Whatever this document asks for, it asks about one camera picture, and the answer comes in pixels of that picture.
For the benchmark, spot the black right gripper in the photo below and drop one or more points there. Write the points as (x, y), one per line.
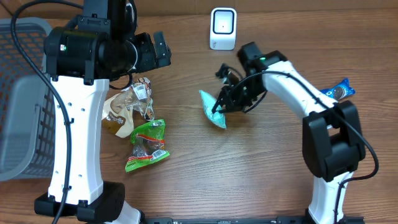
(230, 102)

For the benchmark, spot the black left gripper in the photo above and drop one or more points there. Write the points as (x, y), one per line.
(151, 60)

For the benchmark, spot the teal wet wipes pack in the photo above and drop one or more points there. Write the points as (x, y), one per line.
(208, 102)

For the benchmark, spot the beige brown snack bag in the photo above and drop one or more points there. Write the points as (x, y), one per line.
(117, 115)

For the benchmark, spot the green clear snack bag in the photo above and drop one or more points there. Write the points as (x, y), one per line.
(148, 145)

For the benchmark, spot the blue Oreo cookie pack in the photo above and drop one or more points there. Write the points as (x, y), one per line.
(340, 91)

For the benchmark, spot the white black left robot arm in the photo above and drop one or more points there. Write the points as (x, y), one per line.
(83, 58)

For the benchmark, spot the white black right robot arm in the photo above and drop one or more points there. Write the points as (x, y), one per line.
(331, 132)

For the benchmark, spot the white barcode scanner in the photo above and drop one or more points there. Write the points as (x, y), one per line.
(223, 28)

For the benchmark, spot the grey plastic mesh basket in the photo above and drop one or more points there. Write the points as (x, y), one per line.
(27, 116)

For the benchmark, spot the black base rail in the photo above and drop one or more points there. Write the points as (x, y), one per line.
(278, 220)

